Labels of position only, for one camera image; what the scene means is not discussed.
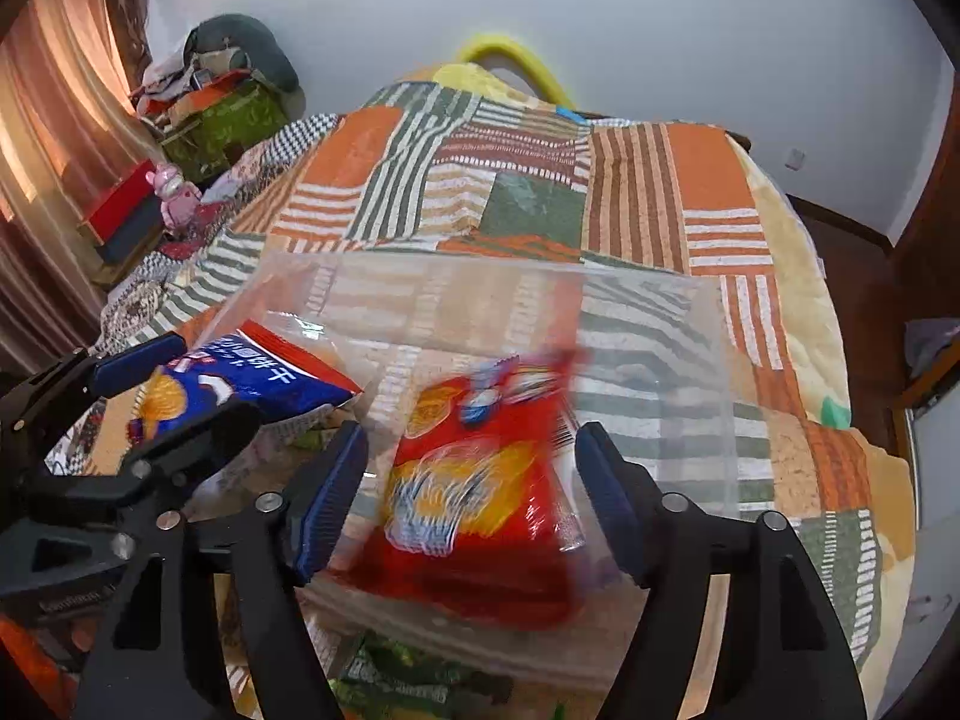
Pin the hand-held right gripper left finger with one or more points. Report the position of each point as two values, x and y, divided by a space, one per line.
328 499

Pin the clear plastic zip bag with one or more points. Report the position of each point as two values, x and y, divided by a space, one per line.
660 390

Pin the blue snack packet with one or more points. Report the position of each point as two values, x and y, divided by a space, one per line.
281 384

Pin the grey cloth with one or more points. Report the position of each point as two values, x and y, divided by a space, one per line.
934 349

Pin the pile of clothes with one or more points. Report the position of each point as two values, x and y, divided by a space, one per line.
225 45

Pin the green plastic scrap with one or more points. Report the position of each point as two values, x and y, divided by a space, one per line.
835 411

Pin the white wall outlet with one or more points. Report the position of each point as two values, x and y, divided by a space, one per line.
795 159

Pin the red box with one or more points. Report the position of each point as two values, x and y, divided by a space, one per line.
120 199

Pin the pink plush toy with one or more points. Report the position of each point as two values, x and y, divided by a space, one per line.
178 199

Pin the wooden door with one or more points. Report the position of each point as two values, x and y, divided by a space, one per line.
926 202

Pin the green patterned box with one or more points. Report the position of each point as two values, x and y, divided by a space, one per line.
232 120

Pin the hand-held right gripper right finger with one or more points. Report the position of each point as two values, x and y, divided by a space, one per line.
609 502

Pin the brown curtain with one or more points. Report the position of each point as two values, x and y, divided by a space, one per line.
52 90

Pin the yellow curved pillow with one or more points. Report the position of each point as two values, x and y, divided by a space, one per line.
517 52

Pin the red snack packet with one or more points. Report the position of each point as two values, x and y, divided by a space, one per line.
480 532

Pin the checkered cloth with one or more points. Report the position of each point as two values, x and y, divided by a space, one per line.
300 136

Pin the green snack packet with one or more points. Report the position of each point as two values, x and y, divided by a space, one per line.
420 679

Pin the patchwork striped blanket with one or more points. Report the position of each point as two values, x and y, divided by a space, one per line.
525 202

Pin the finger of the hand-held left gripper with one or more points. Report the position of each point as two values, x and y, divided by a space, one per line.
206 439
142 365

